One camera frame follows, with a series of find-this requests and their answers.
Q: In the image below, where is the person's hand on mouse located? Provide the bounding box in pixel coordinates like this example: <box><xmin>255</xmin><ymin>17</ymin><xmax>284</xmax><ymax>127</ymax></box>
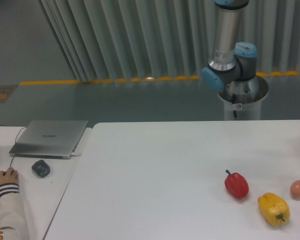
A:
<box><xmin>0</xmin><ymin>167</ymin><xmax>19</xmax><ymax>186</ymax></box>

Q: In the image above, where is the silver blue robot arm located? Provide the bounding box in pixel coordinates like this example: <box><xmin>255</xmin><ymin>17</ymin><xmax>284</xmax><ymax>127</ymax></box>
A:
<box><xmin>201</xmin><ymin>0</ymin><xmax>257</xmax><ymax>91</ymax></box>

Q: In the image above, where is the white sleeved forearm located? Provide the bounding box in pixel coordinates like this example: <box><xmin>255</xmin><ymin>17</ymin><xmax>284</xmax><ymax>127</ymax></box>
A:
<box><xmin>0</xmin><ymin>183</ymin><xmax>30</xmax><ymax>240</ymax></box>

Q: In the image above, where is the dark grey small device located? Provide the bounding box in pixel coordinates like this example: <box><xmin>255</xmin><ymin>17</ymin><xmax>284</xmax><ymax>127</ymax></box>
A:
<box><xmin>31</xmin><ymin>159</ymin><xmax>51</xmax><ymax>178</ymax></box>

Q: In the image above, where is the silver closed laptop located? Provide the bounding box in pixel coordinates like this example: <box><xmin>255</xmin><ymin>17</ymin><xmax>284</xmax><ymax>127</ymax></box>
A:
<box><xmin>9</xmin><ymin>120</ymin><xmax>88</xmax><ymax>159</ymax></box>

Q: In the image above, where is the grey pleated curtain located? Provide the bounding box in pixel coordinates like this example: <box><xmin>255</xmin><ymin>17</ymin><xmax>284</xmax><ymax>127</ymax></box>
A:
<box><xmin>41</xmin><ymin>0</ymin><xmax>300</xmax><ymax>82</ymax></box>

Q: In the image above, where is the red bell pepper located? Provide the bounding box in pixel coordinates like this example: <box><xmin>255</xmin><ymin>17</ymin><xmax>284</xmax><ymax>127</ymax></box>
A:
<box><xmin>224</xmin><ymin>169</ymin><xmax>249</xmax><ymax>200</ymax></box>

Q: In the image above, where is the yellow bell pepper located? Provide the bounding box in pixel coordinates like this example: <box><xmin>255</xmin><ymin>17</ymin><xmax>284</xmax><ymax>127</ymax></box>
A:
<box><xmin>257</xmin><ymin>192</ymin><xmax>291</xmax><ymax>227</ymax></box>

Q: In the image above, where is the brown egg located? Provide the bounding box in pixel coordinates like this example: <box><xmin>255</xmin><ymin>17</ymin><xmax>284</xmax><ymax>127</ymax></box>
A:
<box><xmin>290</xmin><ymin>180</ymin><xmax>300</xmax><ymax>199</ymax></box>

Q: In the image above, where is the thin mouse cable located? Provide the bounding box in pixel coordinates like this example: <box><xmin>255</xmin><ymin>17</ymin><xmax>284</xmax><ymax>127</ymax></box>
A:
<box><xmin>0</xmin><ymin>124</ymin><xmax>28</xmax><ymax>169</ymax></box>

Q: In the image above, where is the white laptop cable plug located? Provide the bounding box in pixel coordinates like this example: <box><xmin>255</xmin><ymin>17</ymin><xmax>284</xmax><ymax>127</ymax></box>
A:
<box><xmin>70</xmin><ymin>152</ymin><xmax>82</xmax><ymax>157</ymax></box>

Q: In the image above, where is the black pedestal cable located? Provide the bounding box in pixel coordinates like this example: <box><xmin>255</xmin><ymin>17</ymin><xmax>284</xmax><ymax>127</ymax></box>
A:
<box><xmin>231</xmin><ymin>93</ymin><xmax>239</xmax><ymax>120</ymax></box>

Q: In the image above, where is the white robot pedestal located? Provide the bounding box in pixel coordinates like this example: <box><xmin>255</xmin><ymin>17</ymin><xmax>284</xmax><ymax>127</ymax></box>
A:
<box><xmin>218</xmin><ymin>75</ymin><xmax>269</xmax><ymax>121</ymax></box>

